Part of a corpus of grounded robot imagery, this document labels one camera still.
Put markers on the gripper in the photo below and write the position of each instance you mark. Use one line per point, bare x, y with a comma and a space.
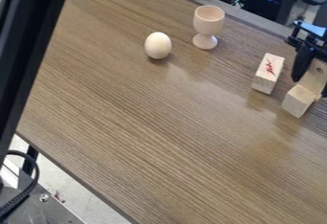
314, 39

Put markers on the plain wooden cube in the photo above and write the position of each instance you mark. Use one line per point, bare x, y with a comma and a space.
297, 101

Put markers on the wooden block with red mark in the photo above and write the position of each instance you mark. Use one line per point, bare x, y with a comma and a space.
267, 73

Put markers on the wooden egg cup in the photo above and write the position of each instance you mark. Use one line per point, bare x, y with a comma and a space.
207, 22

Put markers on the wooden egg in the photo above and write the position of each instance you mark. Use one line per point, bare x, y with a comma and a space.
158, 45

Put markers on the black metal frame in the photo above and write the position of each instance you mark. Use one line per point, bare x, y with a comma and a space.
25, 42

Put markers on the grey metal base plate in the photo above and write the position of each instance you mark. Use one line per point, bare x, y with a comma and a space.
38, 208

